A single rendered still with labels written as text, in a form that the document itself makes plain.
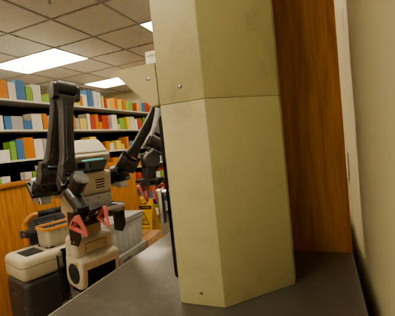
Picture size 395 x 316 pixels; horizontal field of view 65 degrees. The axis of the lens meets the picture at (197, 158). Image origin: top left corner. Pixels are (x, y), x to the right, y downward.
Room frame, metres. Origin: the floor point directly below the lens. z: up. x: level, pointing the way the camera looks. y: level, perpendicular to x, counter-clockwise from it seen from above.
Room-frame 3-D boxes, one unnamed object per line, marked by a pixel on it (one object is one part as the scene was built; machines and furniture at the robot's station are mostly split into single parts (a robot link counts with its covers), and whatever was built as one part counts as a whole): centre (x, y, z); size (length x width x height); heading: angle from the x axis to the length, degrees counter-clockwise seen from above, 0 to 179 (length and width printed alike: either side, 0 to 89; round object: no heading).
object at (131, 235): (3.03, 0.93, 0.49); 0.60 x 0.42 x 0.33; 158
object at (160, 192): (0.78, 0.09, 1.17); 0.05 x 0.03 x 0.10; 67
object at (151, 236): (3.62, 0.73, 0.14); 0.41 x 0.32 x 0.28; 164
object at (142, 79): (0.89, 0.07, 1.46); 0.32 x 0.12 x 0.10; 158
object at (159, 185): (1.27, 0.20, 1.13); 0.07 x 0.07 x 0.09; 67
